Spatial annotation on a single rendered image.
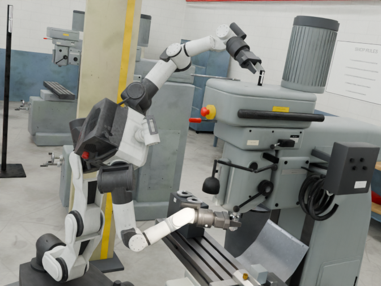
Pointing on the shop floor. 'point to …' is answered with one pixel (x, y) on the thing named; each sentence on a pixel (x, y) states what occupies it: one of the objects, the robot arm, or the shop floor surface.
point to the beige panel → (106, 89)
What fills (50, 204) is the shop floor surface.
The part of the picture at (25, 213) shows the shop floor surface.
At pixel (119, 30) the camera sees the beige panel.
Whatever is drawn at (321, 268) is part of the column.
